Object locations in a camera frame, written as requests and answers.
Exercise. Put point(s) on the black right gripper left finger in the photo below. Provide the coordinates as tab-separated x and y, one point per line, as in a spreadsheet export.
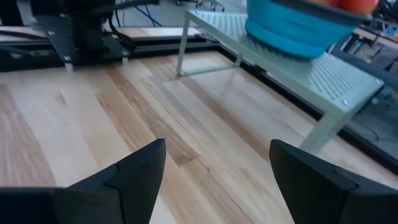
136	180

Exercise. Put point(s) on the pale green metal riser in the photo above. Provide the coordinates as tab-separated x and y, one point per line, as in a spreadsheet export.
326	77

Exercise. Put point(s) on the blue collapsible bowl grey rim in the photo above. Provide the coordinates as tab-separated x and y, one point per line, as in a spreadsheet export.
289	31

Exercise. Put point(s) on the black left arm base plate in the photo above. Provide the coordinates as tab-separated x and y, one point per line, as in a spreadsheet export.
56	40

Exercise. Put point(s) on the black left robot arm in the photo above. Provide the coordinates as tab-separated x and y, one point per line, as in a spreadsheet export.
84	18

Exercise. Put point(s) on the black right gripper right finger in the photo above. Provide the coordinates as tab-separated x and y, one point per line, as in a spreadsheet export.
311	193

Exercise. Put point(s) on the office chair base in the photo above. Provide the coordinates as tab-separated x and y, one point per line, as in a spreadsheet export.
205	3

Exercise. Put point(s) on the red yellow apple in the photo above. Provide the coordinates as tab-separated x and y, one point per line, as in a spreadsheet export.
357	5

